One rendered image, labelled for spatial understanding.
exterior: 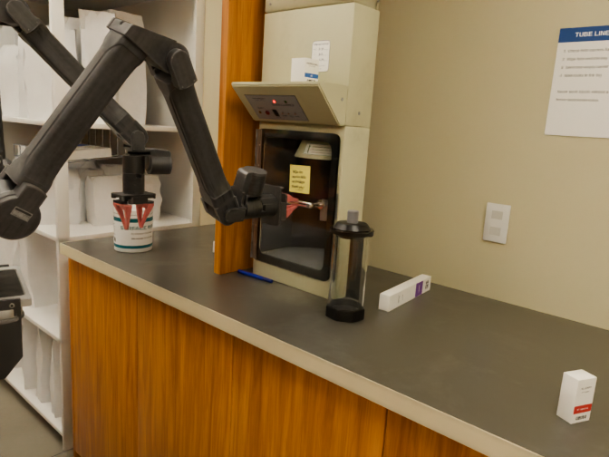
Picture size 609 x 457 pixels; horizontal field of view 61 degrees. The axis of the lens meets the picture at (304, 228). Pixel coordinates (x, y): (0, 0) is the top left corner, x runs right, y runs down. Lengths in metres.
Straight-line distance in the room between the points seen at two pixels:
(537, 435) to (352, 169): 0.78
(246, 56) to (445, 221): 0.79
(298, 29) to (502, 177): 0.72
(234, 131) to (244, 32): 0.29
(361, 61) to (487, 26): 0.44
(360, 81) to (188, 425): 1.06
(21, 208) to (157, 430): 0.98
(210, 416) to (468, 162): 1.04
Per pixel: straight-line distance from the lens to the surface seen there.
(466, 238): 1.67
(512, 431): 0.96
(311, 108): 1.34
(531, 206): 1.59
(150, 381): 1.71
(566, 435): 0.99
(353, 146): 1.38
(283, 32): 1.53
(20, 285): 1.24
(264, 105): 1.45
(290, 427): 1.26
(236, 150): 1.58
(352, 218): 1.25
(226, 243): 1.60
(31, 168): 0.96
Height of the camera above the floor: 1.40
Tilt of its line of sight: 11 degrees down
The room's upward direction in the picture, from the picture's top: 4 degrees clockwise
